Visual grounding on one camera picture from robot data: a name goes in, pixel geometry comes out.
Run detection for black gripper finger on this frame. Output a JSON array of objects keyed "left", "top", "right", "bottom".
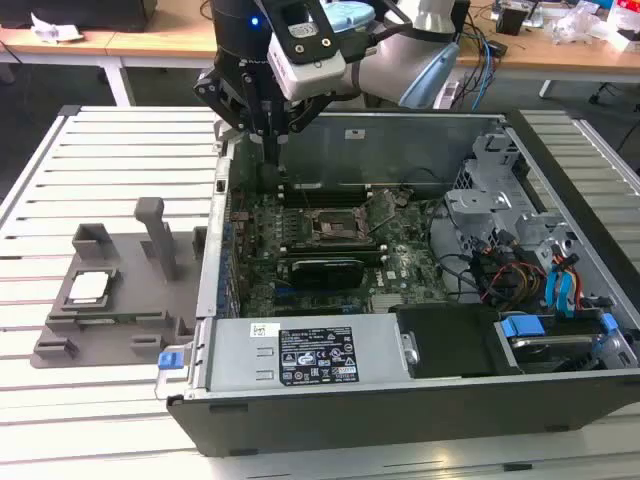
[
  {"left": 193, "top": 70, "right": 274, "bottom": 165},
  {"left": 273, "top": 94, "right": 329, "bottom": 165}
]

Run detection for wire locking lever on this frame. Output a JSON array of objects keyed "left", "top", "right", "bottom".
[{"left": 297, "top": 179, "right": 317, "bottom": 217}]

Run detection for metal socket cover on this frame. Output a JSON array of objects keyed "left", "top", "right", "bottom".
[{"left": 359, "top": 189, "right": 398, "bottom": 234}]

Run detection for silver CPU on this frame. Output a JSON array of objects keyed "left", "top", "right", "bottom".
[{"left": 67, "top": 272, "right": 112, "bottom": 305}]

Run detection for CPU socket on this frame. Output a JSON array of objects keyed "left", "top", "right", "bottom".
[{"left": 308, "top": 207, "right": 369, "bottom": 246}]

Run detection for long wooden desk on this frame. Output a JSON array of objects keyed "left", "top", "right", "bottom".
[{"left": 0, "top": 0, "right": 640, "bottom": 109}]

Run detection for white power strip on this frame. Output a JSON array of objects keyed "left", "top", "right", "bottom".
[{"left": 433, "top": 79, "right": 461, "bottom": 110}]

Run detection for black graphics card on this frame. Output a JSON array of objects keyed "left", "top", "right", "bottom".
[{"left": 288, "top": 257, "right": 365, "bottom": 290}]

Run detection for black flat case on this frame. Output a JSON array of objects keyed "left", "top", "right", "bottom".
[{"left": 0, "top": 0, "right": 154, "bottom": 29}]

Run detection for green motherboard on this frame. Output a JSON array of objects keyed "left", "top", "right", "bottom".
[{"left": 227, "top": 192, "right": 451, "bottom": 319}]

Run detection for black tower computer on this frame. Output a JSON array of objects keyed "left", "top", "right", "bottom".
[{"left": 451, "top": 0, "right": 474, "bottom": 41}]

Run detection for crumpled white paper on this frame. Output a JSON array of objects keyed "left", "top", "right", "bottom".
[{"left": 29, "top": 12, "right": 64, "bottom": 39}]

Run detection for metal drive cage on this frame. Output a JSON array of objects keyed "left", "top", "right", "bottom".
[{"left": 432, "top": 127, "right": 609, "bottom": 321}]

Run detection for silver chipset heatsink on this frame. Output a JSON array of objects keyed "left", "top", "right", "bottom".
[{"left": 370, "top": 293, "right": 404, "bottom": 315}]

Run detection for grey parts rack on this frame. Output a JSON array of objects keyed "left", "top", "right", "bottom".
[{"left": 29, "top": 197, "right": 209, "bottom": 371}]

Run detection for black cube cooler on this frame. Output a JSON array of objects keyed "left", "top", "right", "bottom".
[{"left": 499, "top": 7, "right": 527, "bottom": 36}]

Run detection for silver power supply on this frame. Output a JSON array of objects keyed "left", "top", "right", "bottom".
[{"left": 184, "top": 314, "right": 419, "bottom": 401}]

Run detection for black plastic bay cover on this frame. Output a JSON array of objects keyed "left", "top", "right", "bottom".
[{"left": 389, "top": 302, "right": 521, "bottom": 379}]

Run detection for clear plastic bags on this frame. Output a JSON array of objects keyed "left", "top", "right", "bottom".
[{"left": 547, "top": 4, "right": 609, "bottom": 46}]

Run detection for black chair base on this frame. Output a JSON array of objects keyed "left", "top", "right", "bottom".
[{"left": 589, "top": 79, "right": 640, "bottom": 109}]

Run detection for hard disk blue carrier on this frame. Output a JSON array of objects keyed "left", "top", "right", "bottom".
[{"left": 497, "top": 312, "right": 626, "bottom": 374}]

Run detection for black PC case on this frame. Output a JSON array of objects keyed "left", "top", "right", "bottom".
[{"left": 154, "top": 107, "right": 640, "bottom": 459}]

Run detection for red box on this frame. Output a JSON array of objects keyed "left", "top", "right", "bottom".
[{"left": 610, "top": 0, "right": 640, "bottom": 24}]

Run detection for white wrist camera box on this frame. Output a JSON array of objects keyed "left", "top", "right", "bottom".
[{"left": 266, "top": 0, "right": 347, "bottom": 101}]

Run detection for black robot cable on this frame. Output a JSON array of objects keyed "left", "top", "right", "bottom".
[{"left": 359, "top": 0, "right": 417, "bottom": 51}]

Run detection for blue desk cable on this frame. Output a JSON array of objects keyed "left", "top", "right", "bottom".
[{"left": 477, "top": 29, "right": 499, "bottom": 109}]

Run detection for coloured power wire bundle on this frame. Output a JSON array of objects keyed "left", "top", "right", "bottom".
[{"left": 487, "top": 259, "right": 549, "bottom": 304}]

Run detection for blue data wire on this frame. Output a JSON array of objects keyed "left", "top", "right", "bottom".
[
  {"left": 560, "top": 253, "right": 584, "bottom": 322},
  {"left": 543, "top": 269, "right": 562, "bottom": 317}
]

